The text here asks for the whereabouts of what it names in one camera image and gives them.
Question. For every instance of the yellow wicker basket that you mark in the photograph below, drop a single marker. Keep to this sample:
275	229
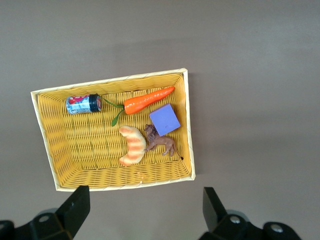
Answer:
87	150

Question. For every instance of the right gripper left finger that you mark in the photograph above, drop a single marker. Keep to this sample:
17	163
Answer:
60	222

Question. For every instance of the toy croissant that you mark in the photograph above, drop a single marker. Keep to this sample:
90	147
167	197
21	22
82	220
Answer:
135	145

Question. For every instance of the small can with black lid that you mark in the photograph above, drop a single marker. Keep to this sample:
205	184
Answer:
80	105

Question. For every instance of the purple foam cube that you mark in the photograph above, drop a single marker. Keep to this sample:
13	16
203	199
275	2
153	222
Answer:
165	120

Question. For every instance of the brown lion figurine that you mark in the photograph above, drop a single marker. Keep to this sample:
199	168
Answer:
162	142

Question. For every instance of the orange toy carrot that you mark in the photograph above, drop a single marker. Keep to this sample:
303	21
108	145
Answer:
145	101

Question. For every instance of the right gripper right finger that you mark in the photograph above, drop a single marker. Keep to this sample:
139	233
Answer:
222	225

